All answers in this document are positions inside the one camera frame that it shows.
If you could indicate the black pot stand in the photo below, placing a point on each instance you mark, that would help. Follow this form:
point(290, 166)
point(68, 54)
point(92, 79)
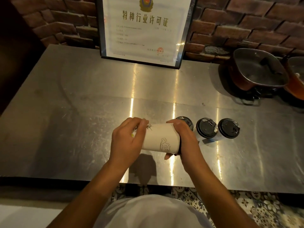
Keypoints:
point(249, 97)

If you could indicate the orange pot with glass lid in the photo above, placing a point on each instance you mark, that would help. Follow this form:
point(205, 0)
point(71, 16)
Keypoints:
point(295, 80)

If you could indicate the black framed certificate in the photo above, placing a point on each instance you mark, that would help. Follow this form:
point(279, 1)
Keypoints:
point(144, 28)

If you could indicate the white printed paper cup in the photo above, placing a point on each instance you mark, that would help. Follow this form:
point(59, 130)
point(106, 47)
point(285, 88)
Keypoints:
point(161, 138)

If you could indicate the person's right hand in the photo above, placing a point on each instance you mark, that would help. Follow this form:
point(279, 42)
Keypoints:
point(190, 149)

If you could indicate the person's right thumb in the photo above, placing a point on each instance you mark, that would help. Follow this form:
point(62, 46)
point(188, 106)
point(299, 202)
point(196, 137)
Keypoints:
point(170, 156)

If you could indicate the person's left fingers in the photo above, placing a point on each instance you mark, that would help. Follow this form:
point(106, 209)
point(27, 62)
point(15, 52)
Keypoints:
point(139, 125)

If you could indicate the person's white shirt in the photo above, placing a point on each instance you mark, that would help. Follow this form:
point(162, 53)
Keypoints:
point(152, 213)

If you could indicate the copper pot with glass lid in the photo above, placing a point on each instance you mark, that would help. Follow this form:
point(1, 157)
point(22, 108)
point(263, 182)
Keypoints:
point(256, 68)

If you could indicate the person's left hand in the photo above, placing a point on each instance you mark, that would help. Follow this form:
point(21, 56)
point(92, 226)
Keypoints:
point(124, 143)

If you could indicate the person's left forearm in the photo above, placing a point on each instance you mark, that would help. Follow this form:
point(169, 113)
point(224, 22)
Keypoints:
point(95, 194)

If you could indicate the paper cup with black lid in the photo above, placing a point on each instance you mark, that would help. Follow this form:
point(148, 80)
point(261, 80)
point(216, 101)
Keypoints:
point(229, 128)
point(206, 128)
point(187, 122)

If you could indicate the person's right forearm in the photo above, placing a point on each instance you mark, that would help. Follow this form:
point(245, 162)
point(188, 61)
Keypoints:
point(213, 197)

